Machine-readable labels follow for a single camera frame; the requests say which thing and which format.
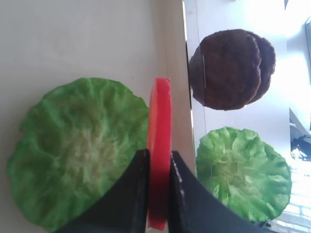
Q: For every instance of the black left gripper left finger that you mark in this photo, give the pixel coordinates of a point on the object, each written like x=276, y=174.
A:
x=123, y=209

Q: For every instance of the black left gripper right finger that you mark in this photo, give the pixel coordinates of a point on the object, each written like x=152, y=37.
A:
x=193, y=209

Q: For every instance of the red tomato slice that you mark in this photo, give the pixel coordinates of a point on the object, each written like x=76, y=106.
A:
x=159, y=147

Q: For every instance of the pale green lettuce leaf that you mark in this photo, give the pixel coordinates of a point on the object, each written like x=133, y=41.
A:
x=245, y=173

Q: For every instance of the green lettuce leaf on plate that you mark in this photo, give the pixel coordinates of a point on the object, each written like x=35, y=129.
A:
x=77, y=142

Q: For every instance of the brown meat patty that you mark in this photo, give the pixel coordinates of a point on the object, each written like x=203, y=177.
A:
x=224, y=71
x=267, y=65

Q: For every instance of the rear brown meat patty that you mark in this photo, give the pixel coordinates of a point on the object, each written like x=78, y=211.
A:
x=267, y=65

